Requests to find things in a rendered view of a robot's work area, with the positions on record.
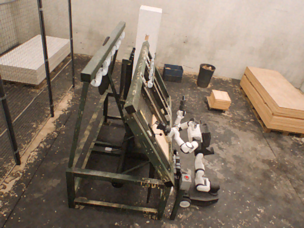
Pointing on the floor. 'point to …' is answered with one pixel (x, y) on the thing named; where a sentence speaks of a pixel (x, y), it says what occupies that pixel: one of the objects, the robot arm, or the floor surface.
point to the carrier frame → (126, 145)
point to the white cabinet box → (147, 30)
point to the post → (177, 204)
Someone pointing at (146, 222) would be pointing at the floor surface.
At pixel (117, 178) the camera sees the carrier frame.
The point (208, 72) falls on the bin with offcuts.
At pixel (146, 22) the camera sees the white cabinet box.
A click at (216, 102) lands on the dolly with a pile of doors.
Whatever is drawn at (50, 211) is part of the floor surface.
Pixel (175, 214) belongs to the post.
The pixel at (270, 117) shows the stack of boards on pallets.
